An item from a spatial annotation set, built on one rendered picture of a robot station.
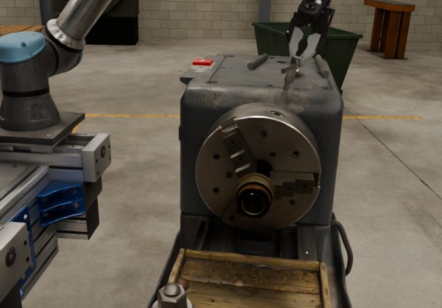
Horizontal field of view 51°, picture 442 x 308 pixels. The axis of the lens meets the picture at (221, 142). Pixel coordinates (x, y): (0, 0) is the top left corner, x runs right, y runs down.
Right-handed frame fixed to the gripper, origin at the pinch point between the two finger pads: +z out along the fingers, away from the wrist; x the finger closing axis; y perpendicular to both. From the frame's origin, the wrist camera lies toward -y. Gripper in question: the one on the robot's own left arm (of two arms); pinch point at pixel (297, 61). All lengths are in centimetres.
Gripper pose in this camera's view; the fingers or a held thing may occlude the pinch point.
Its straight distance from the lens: 116.0
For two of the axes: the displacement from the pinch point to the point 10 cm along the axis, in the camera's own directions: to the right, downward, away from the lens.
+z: -2.6, 8.9, 3.7
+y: 3.6, -2.6, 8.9
